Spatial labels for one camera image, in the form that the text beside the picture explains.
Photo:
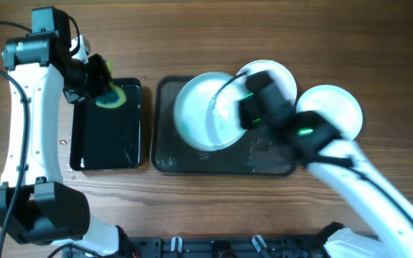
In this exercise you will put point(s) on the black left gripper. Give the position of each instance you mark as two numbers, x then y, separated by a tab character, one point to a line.
101	78

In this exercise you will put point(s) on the white plate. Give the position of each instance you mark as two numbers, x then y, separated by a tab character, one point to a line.
336	105
206	114
280	74

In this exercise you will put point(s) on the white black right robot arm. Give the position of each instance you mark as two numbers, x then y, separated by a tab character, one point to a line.
321	129

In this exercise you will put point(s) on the green yellow sponge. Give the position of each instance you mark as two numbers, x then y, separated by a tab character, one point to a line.
113	99

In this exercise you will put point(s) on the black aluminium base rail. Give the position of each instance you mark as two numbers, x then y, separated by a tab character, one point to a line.
290	246

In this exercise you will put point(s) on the white plate front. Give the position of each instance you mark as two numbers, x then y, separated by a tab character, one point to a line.
336	105

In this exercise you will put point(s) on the black water tray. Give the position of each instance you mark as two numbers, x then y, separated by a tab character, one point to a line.
104	139

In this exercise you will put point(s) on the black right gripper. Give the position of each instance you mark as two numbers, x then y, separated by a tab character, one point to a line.
246	113

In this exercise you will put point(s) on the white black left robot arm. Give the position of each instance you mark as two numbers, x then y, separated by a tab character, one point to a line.
35	205

